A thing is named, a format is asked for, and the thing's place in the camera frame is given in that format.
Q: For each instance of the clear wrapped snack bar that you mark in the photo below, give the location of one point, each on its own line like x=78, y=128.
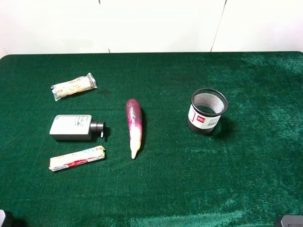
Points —
x=71, y=87

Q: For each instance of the green velvet table cloth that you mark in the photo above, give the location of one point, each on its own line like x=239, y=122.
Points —
x=246, y=173

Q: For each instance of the dark object bottom right corner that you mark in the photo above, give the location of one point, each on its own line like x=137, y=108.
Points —
x=289, y=221

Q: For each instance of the dark object bottom left corner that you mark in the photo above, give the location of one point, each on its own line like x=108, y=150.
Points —
x=7, y=219

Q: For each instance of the black mesh pen cup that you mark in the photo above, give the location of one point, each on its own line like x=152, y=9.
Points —
x=207, y=107

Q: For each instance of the grey pump bottle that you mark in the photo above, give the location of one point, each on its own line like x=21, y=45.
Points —
x=76, y=127

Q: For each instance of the dark object corner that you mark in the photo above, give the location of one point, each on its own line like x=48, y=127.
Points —
x=7, y=219
x=289, y=221

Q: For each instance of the purple white eggplant toy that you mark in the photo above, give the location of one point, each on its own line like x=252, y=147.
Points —
x=135, y=126

